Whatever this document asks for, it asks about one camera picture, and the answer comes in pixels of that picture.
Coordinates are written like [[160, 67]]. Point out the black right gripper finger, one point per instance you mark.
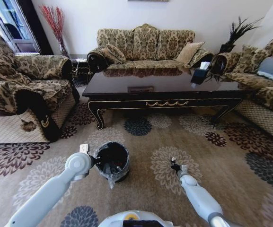
[[174, 161]]

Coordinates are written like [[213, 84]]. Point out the black trash bin with liner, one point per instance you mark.
[[113, 163]]

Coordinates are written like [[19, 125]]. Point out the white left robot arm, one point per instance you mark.
[[44, 196]]

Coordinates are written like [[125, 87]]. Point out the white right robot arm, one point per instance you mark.
[[197, 194]]

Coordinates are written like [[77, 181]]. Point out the floral patterned rug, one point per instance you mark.
[[221, 177]]

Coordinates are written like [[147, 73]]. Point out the white robot front shell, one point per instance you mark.
[[136, 218]]

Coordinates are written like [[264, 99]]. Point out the dark glossy coffee table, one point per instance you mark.
[[164, 87]]

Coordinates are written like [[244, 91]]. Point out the black tissue box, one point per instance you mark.
[[199, 73]]

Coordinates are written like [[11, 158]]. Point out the dark side table gold rails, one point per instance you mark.
[[79, 67]]

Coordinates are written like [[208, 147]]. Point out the patterned brown cushion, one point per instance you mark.
[[201, 58], [115, 53]]

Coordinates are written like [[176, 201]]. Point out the patterned armchair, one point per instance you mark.
[[20, 82]]

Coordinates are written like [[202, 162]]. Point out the patterned sofa with lattice base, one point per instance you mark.
[[264, 99]]

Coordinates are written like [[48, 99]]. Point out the plain beige cushion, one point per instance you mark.
[[189, 52]]

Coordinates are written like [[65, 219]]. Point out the patterned three-seat sofa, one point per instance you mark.
[[145, 45]]

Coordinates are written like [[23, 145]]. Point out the large patterned cushion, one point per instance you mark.
[[248, 59]]

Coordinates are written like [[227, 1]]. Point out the red dried branches in vase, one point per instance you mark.
[[55, 26]]

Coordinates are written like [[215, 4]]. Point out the black feather plant in vase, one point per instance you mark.
[[238, 30]]

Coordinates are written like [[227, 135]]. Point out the dark framed glass door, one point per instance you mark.
[[18, 23]]

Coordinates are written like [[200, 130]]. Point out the wall picture frame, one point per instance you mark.
[[148, 0]]

